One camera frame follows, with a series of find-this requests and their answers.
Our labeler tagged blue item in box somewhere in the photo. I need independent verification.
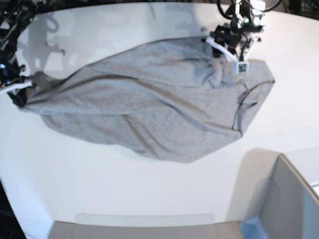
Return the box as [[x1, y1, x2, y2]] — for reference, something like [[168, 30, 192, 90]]
[[239, 217, 268, 239]]

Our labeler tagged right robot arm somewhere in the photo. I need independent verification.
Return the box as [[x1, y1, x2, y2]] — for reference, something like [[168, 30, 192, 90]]
[[0, 0, 48, 108]]

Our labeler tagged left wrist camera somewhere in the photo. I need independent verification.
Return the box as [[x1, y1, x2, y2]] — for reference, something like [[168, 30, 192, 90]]
[[233, 61, 249, 74]]

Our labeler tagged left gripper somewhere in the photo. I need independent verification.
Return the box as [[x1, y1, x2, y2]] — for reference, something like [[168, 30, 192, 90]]
[[206, 23, 262, 62]]

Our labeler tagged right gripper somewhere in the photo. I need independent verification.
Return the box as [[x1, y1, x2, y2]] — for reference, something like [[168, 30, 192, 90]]
[[0, 76, 34, 109]]

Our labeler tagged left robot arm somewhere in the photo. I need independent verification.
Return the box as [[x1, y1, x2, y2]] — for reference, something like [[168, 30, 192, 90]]
[[205, 0, 282, 62]]

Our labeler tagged grey t-shirt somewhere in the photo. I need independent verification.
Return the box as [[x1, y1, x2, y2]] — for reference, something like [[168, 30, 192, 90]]
[[23, 38, 275, 163]]

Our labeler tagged grey cardboard box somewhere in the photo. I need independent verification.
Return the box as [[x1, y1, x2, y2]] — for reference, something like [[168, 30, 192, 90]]
[[48, 149, 319, 239]]

